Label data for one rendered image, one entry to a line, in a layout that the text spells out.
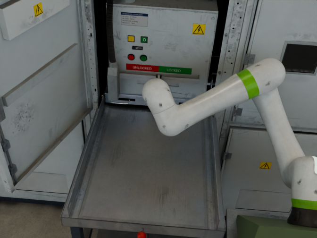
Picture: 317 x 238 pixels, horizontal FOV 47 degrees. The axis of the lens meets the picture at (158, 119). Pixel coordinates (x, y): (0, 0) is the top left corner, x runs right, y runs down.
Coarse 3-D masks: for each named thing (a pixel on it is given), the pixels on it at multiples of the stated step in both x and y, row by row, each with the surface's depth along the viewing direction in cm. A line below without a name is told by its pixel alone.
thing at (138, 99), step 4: (120, 96) 187; (124, 96) 187; (128, 96) 187; (132, 96) 187; (136, 96) 187; (140, 96) 186; (108, 100) 189; (120, 100) 189; (124, 100) 189; (128, 100) 189; (132, 100) 188; (136, 100) 188; (140, 100) 188; (176, 100) 186; (180, 100) 186; (184, 100) 186; (136, 104) 190; (140, 104) 190; (144, 104) 190
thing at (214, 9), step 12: (120, 0) 162; (144, 0) 164; (156, 0) 164; (168, 0) 165; (180, 0) 166; (192, 0) 166; (204, 0) 167; (216, 0) 168; (216, 12) 157; (216, 24) 161; (108, 60) 176
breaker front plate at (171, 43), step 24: (120, 24) 164; (168, 24) 162; (192, 24) 161; (120, 48) 171; (144, 48) 170; (168, 48) 170; (192, 48) 169; (120, 72) 180; (144, 72) 179; (192, 72) 177; (192, 96) 186
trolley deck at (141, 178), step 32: (128, 128) 178; (192, 128) 180; (96, 160) 160; (128, 160) 161; (160, 160) 162; (192, 160) 163; (96, 192) 146; (128, 192) 147; (160, 192) 148; (192, 192) 149; (64, 224) 139; (96, 224) 138; (128, 224) 136; (160, 224) 136; (192, 224) 137; (224, 224) 137
